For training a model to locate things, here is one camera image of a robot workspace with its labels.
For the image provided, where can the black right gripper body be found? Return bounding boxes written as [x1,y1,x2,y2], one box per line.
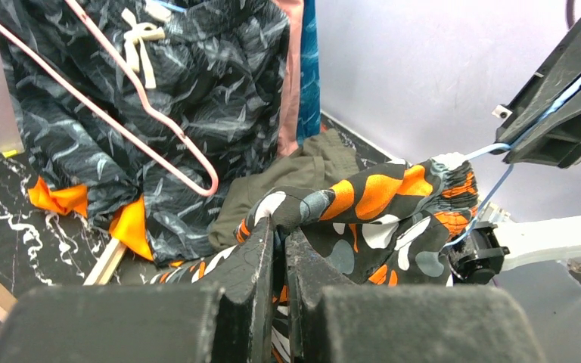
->
[490,14,581,169]

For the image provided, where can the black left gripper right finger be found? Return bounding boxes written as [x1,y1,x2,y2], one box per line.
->
[285,231,546,362]

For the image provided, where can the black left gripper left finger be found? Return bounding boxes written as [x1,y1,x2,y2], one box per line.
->
[0,219,274,362]

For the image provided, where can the blue wire hanger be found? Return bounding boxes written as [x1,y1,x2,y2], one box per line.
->
[440,17,581,249]

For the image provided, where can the orange camouflage shorts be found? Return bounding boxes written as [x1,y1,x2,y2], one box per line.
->
[150,152,481,363]

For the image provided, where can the olive green shorts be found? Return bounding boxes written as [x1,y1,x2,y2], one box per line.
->
[208,129,384,251]

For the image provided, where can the pink shorts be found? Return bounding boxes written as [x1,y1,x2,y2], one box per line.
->
[274,0,304,157]

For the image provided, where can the teal patterned shorts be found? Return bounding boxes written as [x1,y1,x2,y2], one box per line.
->
[297,0,321,144]

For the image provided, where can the dark leaf-pattern shorts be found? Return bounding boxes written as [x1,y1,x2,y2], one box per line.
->
[0,0,291,266]

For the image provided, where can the orange cloth piece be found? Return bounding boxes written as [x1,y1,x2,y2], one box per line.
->
[28,177,154,262]

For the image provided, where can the pink wire hanger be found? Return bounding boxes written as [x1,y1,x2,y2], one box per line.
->
[0,1,219,197]

